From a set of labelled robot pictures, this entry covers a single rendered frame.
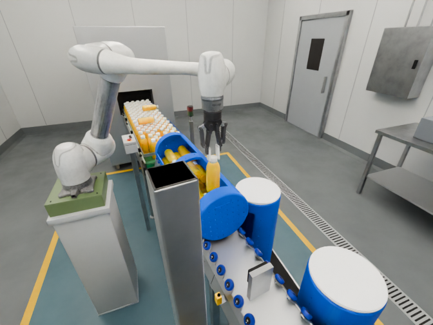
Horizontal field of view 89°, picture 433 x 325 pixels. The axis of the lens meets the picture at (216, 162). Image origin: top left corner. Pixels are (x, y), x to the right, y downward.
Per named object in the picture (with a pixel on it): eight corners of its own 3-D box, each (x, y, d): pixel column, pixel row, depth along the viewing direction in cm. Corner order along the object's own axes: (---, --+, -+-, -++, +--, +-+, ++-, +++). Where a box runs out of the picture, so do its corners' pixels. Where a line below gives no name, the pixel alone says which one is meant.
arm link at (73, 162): (53, 184, 127) (38, 149, 116) (78, 168, 142) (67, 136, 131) (76, 188, 123) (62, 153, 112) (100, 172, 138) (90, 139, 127)
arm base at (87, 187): (55, 202, 121) (51, 194, 118) (65, 181, 139) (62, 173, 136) (92, 196, 126) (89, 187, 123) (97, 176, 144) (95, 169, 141)
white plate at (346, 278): (407, 311, 76) (406, 313, 76) (361, 245, 100) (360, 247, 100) (326, 312, 76) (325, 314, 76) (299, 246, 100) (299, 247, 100)
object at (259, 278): (249, 301, 90) (252, 277, 82) (244, 292, 93) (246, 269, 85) (269, 290, 94) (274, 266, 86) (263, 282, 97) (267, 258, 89)
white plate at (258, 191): (252, 172, 155) (251, 173, 155) (226, 190, 137) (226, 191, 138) (288, 187, 138) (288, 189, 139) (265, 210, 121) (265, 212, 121)
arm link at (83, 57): (93, 44, 86) (116, 44, 98) (56, 39, 90) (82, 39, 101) (99, 80, 93) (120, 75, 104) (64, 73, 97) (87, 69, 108)
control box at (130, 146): (126, 154, 189) (124, 143, 184) (123, 145, 205) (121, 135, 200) (138, 151, 193) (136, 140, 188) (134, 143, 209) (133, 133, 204)
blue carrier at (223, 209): (201, 249, 110) (193, 207, 96) (159, 169, 179) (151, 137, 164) (249, 227, 120) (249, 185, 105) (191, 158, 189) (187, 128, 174)
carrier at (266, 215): (245, 255, 199) (224, 278, 181) (251, 173, 156) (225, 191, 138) (273, 275, 182) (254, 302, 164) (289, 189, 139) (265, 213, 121)
